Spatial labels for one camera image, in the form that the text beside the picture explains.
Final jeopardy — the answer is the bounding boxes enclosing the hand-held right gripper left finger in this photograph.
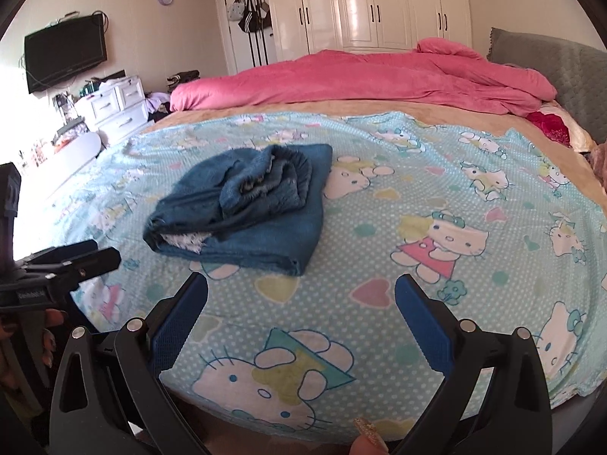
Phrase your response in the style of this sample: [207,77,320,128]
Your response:
[50,272,212,455]

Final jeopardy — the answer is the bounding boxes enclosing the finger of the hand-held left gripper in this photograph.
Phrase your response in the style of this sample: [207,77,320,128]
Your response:
[21,246,121,295]
[14,239,99,267]

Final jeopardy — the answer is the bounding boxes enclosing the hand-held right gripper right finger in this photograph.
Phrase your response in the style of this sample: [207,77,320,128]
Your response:
[393,274,553,455]

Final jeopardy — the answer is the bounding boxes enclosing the blue denim pants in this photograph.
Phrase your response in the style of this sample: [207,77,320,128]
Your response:
[143,143,334,278]

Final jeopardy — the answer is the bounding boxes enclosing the person's left hand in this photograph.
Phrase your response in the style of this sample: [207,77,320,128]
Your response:
[40,309,68,369]

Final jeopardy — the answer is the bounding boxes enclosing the person's right hand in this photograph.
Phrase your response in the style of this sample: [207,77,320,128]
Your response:
[348,417,390,455]

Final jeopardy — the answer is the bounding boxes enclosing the cartoon cat printed bed sheet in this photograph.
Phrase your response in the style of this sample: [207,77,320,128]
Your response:
[28,111,607,437]

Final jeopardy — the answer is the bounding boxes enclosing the white drawer dresser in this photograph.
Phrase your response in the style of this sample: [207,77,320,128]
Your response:
[76,75,145,147]

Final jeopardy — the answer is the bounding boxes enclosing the beige blanket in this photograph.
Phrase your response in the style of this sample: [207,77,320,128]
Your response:
[142,97,603,190]

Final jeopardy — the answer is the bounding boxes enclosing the lilac cloth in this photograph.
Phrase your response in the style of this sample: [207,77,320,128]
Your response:
[145,92,171,115]

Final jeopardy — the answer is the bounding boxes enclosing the dark patterned bag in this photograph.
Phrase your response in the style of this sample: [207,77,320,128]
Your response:
[166,70,200,88]

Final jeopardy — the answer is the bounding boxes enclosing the red cloth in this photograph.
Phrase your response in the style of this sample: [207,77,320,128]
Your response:
[525,110,572,147]

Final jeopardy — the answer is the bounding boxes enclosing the pink fluffy cloth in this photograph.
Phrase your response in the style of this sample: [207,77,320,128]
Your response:
[588,142,607,176]

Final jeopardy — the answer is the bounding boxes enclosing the cream satin blanket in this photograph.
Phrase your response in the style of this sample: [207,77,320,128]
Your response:
[541,99,596,152]

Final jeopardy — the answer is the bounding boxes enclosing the pink duvet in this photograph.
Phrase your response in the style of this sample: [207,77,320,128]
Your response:
[170,37,558,117]

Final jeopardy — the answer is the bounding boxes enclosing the white door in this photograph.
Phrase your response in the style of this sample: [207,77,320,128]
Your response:
[215,0,278,77]

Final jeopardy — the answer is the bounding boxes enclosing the black striped bag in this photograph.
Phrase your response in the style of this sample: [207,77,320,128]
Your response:
[237,0,259,34]

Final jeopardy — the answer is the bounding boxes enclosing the grey quilted headboard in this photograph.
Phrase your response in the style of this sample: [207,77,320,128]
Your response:
[487,27,607,145]

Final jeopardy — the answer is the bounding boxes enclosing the white wardrobe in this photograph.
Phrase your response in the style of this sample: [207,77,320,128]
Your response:
[192,0,475,62]

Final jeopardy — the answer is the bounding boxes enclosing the black wall television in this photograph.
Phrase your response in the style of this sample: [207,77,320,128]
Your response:
[24,13,108,94]

